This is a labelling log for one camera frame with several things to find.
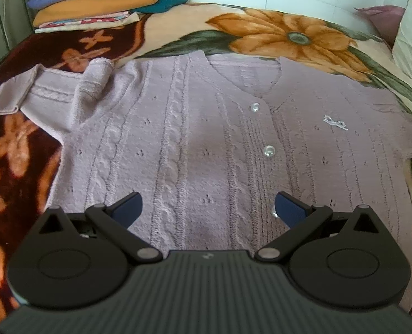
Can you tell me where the teal folded garment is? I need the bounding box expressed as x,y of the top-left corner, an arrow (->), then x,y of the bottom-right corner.
130,0 -> 189,14

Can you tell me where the orange folded garment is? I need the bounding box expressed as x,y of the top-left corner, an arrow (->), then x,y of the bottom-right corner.
32,0 -> 158,28

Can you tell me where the floral plush blanket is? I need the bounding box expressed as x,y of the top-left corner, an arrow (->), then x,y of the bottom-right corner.
0,3 -> 412,321

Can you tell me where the mauve pillow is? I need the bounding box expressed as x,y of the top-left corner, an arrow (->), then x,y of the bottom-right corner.
356,5 -> 405,48

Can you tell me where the lilac knitted cardigan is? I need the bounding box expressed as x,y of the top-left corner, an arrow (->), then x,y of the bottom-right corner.
0,50 -> 412,315

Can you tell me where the pink patterned folded cloth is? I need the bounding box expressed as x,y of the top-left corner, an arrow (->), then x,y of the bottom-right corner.
34,11 -> 143,34

